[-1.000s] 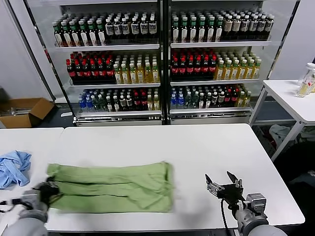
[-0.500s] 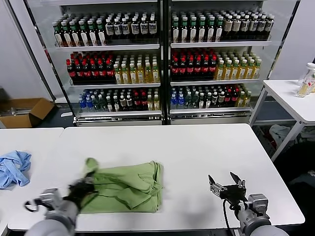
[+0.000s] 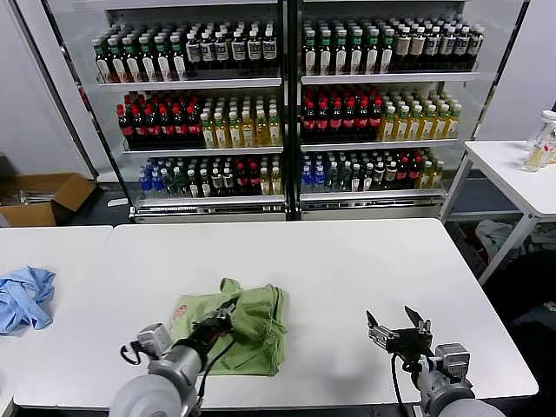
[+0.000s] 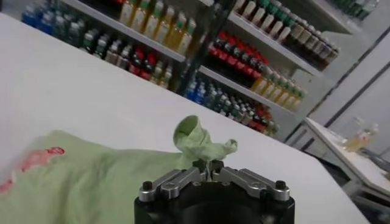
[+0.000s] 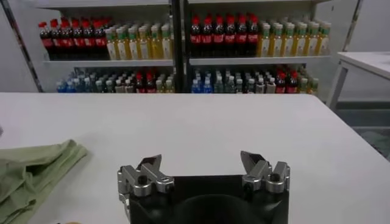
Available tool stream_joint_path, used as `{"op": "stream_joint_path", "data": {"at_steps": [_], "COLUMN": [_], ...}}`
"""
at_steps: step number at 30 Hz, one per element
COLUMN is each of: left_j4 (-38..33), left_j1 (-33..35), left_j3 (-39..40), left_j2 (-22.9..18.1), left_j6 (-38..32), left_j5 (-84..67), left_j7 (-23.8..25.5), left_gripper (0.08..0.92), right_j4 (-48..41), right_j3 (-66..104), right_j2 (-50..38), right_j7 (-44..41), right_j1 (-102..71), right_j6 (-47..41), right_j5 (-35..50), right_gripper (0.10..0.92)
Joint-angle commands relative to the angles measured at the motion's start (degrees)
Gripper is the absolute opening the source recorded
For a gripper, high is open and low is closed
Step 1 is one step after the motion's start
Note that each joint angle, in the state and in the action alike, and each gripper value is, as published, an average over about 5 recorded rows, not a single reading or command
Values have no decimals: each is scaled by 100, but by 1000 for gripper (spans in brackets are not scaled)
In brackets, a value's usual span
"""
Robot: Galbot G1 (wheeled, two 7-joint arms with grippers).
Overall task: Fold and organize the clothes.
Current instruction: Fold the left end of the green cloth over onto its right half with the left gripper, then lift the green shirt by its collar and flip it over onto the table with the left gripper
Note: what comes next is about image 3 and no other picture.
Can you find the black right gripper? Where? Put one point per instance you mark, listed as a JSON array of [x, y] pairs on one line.
[[412, 345]]

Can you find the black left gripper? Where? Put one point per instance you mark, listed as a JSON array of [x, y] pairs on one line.
[[210, 330]]

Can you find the light green polo shirt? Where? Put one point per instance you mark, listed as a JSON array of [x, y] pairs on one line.
[[260, 313]]

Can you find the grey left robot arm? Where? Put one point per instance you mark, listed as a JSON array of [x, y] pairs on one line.
[[147, 395]]

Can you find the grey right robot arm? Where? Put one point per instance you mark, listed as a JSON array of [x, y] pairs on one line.
[[438, 386]]

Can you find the white metal cabinet shelf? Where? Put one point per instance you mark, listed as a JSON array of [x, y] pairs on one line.
[[208, 203], [373, 197], [204, 151], [187, 83], [382, 145], [391, 78]]

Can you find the black left wrist connector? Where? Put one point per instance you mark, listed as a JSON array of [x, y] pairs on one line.
[[123, 352]]

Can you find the small dark bottle white cap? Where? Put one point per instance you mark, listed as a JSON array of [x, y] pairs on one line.
[[216, 183], [379, 177], [356, 179], [368, 178], [204, 184], [228, 183], [391, 176], [193, 184]]

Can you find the white crumpled cloth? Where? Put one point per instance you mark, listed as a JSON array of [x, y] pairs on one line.
[[493, 236]]

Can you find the small red cap cola bottle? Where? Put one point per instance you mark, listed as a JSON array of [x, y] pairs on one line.
[[415, 174], [253, 180], [241, 181], [403, 174]]

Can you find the small yellow juice bottle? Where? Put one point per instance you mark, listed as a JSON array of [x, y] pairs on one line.
[[425, 176], [265, 182], [276, 181], [438, 175]]

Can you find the small clear green bottle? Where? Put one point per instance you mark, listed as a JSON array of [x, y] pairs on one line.
[[170, 184], [332, 178], [344, 178], [181, 184]]

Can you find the small blue water bottle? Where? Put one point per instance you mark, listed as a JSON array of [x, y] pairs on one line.
[[158, 184], [145, 184], [319, 180], [306, 180]]

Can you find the white flat floor piece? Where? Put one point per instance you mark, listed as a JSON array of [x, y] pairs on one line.
[[117, 202]]

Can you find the white side table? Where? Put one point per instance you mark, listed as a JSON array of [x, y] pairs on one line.
[[504, 169]]

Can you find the crumpled light blue shirt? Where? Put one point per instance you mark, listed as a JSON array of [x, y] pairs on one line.
[[26, 299]]

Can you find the white beverage display cabinet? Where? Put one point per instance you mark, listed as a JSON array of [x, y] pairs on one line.
[[291, 108]]

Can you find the open brown cardboard box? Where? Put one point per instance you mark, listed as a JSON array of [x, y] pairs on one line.
[[39, 215]]

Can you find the clear glass jar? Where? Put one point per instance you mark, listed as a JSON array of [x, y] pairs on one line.
[[535, 156]]

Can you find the grey metal bars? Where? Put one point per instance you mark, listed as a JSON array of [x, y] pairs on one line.
[[30, 196]]

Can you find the clear bottle white cap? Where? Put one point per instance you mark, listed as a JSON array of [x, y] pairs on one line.
[[548, 130]]

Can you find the green cap dark tea bottle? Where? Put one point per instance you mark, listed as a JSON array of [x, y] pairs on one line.
[[356, 53], [117, 64], [163, 62], [103, 65], [326, 54], [147, 63], [132, 63], [387, 52], [310, 54], [178, 61], [372, 52], [341, 53]]

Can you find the white label dark drink bottle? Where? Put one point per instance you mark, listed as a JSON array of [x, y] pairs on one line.
[[254, 49], [433, 46], [222, 51], [462, 45], [193, 53], [476, 44], [448, 45], [269, 48], [238, 50], [208, 52]]

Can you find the black framed glass cabinet door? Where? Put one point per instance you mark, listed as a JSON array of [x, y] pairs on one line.
[[65, 87], [491, 65]]

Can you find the beige label dark drink bottle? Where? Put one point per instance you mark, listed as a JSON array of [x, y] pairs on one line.
[[418, 46], [404, 47]]

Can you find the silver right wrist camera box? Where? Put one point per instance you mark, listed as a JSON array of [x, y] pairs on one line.
[[454, 360]]

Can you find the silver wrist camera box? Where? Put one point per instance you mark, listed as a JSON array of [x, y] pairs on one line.
[[154, 339], [454, 360]]

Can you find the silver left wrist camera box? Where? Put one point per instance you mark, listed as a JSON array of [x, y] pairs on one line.
[[154, 339]]

